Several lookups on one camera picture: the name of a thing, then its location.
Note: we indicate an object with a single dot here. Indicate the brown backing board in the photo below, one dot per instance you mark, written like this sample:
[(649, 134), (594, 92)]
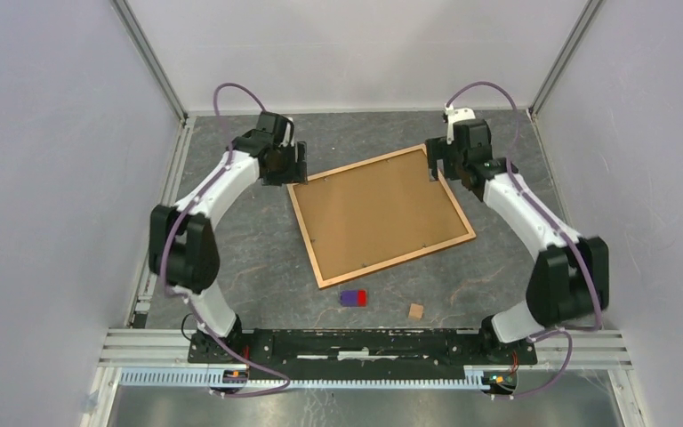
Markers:
[(380, 215)]

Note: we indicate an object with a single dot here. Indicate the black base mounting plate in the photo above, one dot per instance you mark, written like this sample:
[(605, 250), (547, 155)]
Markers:
[(363, 354)]

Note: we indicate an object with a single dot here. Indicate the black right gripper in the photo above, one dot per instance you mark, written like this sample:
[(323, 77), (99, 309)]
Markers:
[(438, 149)]

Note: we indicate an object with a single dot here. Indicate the purple red block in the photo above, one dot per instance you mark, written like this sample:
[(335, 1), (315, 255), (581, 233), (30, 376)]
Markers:
[(353, 298)]

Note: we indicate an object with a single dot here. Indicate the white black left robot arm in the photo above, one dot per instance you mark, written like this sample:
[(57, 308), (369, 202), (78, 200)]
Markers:
[(183, 251)]

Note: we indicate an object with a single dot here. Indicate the white slotted cable duct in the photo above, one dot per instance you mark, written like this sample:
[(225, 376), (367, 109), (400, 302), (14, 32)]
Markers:
[(216, 378)]

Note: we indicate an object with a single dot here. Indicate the wooden picture frame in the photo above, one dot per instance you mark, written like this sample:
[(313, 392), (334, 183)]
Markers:
[(388, 265)]

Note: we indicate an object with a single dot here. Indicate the small wooden cube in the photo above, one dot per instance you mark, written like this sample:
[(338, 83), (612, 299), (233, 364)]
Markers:
[(415, 311)]

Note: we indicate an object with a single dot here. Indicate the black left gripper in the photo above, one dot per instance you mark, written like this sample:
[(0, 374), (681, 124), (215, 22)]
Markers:
[(298, 173)]

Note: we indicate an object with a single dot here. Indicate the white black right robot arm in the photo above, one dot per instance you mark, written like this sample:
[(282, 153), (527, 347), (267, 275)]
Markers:
[(570, 276)]

